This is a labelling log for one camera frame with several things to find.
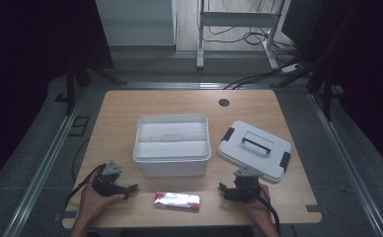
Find person's right hand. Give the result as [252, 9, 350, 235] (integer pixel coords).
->
[243, 183, 273, 225]

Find metal floor rail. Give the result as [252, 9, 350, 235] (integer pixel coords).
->
[307, 92, 383, 237]
[1, 95, 89, 237]

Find white metal stand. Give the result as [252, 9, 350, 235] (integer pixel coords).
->
[195, 0, 286, 70]

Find white power strip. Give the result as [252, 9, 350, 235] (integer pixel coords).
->
[280, 62, 302, 74]

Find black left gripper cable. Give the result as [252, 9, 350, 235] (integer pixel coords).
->
[64, 163, 108, 207]

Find black floor cables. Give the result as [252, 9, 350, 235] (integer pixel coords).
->
[207, 0, 301, 63]

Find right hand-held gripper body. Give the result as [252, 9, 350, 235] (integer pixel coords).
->
[224, 166, 264, 202]

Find person's left hand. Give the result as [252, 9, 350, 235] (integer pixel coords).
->
[78, 179, 126, 222]

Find black floor socket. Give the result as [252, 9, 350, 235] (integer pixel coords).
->
[67, 115, 91, 137]

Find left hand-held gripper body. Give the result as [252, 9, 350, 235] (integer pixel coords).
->
[92, 159, 129, 198]

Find black tripod stand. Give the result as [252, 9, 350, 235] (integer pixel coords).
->
[274, 13, 356, 122]
[54, 60, 128, 117]

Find white plastic storage box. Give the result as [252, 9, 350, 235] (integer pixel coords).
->
[132, 114, 212, 178]

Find white cabinet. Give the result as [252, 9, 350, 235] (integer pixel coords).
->
[95, 0, 178, 47]

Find dark curtain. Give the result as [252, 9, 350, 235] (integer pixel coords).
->
[0, 0, 115, 196]
[314, 0, 383, 182]

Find red and white packet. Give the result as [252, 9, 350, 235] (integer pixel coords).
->
[153, 191, 201, 212]

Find white lid with black handle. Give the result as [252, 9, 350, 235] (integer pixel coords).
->
[217, 119, 293, 185]

